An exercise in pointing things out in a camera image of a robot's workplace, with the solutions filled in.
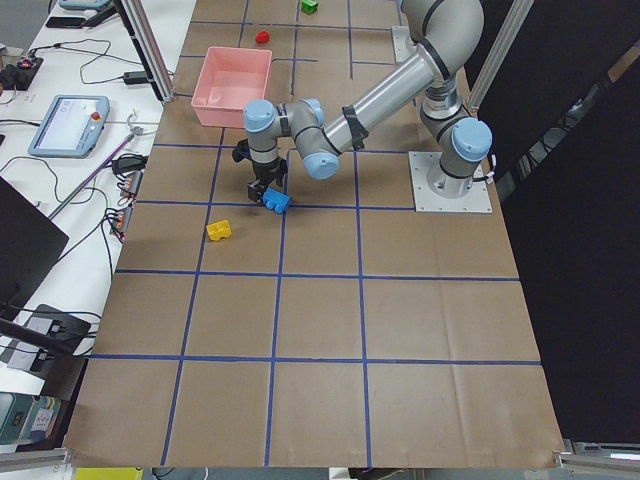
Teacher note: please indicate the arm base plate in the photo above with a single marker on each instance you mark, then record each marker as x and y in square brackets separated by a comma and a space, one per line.
[436, 192]

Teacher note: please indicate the teach pendant tablet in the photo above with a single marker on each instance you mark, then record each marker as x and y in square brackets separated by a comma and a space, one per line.
[71, 127]

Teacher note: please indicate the yellow toy block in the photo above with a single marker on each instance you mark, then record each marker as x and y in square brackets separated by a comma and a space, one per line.
[218, 230]

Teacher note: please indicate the aluminium frame post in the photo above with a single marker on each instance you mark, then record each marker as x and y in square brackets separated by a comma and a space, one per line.
[138, 27]

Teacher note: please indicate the blue toy block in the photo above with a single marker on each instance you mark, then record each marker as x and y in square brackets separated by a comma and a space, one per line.
[275, 200]

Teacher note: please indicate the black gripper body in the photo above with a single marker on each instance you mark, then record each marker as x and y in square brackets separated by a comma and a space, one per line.
[265, 172]

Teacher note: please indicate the pink plastic box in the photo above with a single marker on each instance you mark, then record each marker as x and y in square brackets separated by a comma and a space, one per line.
[230, 78]

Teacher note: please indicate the green toy block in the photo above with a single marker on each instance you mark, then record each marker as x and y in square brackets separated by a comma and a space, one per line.
[309, 7]

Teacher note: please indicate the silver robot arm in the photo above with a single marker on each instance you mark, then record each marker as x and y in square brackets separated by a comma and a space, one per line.
[443, 34]

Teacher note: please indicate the red toy block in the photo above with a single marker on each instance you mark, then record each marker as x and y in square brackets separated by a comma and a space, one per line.
[262, 37]

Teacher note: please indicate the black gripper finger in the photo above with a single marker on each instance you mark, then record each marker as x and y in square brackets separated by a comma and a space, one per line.
[256, 190]

